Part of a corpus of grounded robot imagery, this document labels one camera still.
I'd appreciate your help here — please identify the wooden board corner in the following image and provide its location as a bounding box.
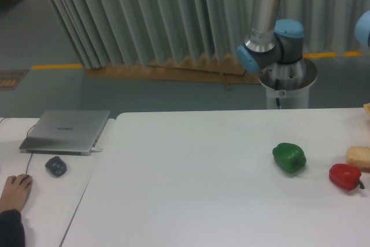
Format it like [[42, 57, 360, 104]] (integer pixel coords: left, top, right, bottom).
[[363, 103, 370, 115]]

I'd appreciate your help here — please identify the green bell pepper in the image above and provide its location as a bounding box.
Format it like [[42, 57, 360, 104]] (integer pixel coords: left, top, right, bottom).
[[272, 143, 306, 174]]

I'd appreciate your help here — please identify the red bell pepper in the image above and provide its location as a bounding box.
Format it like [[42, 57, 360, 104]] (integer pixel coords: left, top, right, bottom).
[[329, 164, 365, 191]]

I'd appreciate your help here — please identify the pale green folding curtain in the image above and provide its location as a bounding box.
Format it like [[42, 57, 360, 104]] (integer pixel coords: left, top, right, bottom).
[[50, 0, 369, 68]]

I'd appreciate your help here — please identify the brown cardboard sheet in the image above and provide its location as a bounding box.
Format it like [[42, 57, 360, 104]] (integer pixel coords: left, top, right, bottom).
[[85, 56, 260, 90]]

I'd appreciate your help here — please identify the dark grey small controller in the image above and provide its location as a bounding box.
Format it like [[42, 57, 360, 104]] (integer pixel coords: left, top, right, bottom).
[[45, 156, 68, 178]]

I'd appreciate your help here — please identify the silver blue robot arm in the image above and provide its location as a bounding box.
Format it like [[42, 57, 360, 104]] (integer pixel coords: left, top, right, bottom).
[[237, 0, 369, 73]]

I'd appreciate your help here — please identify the bread slice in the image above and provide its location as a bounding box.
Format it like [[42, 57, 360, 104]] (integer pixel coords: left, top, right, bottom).
[[346, 146, 370, 172]]

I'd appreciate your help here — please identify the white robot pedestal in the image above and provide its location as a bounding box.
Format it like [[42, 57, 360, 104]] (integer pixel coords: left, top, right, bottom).
[[259, 58, 317, 109]]

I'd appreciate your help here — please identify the black sleeved forearm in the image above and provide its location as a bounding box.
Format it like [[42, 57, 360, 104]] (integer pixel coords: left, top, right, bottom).
[[1, 209, 25, 246]]

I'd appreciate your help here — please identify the person's bare hand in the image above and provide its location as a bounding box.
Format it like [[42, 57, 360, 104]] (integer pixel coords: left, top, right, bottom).
[[1, 174, 33, 212]]

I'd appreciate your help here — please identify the white usb plug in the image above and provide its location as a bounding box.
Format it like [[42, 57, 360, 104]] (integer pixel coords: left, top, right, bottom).
[[91, 148, 103, 153]]

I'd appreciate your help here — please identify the silver closed laptop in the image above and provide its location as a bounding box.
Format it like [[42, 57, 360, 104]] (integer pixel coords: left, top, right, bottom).
[[19, 110, 110, 155]]

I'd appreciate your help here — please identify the black mouse cable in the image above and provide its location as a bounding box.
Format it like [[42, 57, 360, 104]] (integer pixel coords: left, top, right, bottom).
[[0, 117, 41, 176]]

